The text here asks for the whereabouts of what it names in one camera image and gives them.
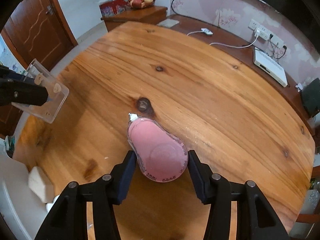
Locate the white cable with plug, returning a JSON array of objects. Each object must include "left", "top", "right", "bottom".
[{"left": 186, "top": 28, "right": 261, "bottom": 49}]

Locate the white router box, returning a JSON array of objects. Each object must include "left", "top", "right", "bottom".
[{"left": 253, "top": 48, "right": 288, "bottom": 87}]

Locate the red tissue box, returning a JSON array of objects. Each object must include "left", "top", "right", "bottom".
[{"left": 99, "top": 0, "right": 127, "bottom": 17}]

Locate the fruit pile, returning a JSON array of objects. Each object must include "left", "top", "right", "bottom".
[{"left": 127, "top": 0, "right": 156, "bottom": 9}]

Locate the wooden side cabinet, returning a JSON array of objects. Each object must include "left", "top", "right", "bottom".
[{"left": 101, "top": 6, "right": 167, "bottom": 32}]

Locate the white plastic tray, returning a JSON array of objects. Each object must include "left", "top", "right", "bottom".
[{"left": 1, "top": 153, "right": 48, "bottom": 239}]

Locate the clear plastic box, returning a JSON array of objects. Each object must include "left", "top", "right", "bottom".
[{"left": 11, "top": 59, "right": 69, "bottom": 124}]

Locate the brown wooden door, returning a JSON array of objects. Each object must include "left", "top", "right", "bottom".
[{"left": 1, "top": 0, "right": 78, "bottom": 72}]

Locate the black speaker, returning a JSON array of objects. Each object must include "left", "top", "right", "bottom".
[{"left": 300, "top": 78, "right": 320, "bottom": 118}]

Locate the white power strip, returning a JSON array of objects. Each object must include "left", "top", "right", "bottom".
[{"left": 248, "top": 19, "right": 287, "bottom": 51}]

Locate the pink pear-shaped tape dispenser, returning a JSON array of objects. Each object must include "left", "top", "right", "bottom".
[{"left": 127, "top": 113, "right": 188, "bottom": 183}]

